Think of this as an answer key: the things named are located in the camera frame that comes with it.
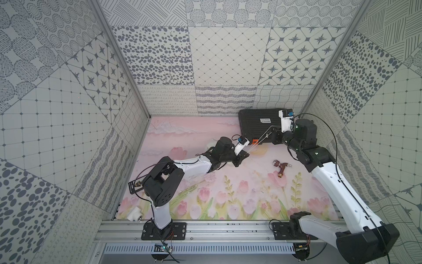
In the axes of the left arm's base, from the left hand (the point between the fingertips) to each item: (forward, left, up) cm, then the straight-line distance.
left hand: (246, 151), depth 85 cm
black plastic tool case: (+27, -9, -7) cm, 29 cm away
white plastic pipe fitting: (-30, +54, -12) cm, 62 cm away
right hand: (+2, -10, +16) cm, 19 cm away
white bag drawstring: (0, -7, +13) cm, 15 cm away
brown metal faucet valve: (-2, -22, -12) cm, 25 cm away
